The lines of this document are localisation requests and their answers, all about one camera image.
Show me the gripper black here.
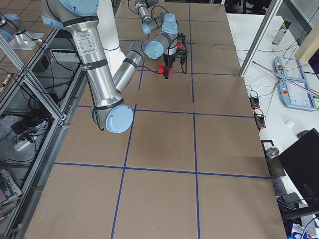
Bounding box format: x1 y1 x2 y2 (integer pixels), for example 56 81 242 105
163 47 187 79
176 33 186 49

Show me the teach pendant near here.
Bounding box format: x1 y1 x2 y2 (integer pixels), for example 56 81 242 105
279 79 317 111

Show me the teach pendant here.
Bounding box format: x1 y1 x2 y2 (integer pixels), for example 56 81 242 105
274 56 307 81
279 79 317 111

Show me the grabber stick tool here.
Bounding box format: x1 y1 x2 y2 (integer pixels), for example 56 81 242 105
252 61 319 99

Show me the teach pendant far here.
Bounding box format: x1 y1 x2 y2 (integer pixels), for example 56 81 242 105
274 56 307 81

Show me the aluminium frame post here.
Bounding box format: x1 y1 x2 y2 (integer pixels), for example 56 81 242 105
239 0 283 77

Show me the black monitor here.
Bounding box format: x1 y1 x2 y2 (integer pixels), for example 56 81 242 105
279 128 319 206

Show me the plastic bottle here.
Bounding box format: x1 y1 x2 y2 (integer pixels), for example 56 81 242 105
272 19 291 45

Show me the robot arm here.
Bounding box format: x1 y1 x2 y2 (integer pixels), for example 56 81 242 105
41 0 187 133
131 0 187 59

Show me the white power strip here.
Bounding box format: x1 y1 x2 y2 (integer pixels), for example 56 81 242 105
13 138 37 152

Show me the metal cup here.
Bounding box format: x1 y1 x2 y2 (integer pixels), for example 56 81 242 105
265 146 280 159

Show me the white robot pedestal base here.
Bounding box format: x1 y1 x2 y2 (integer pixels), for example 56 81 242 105
97 0 126 76

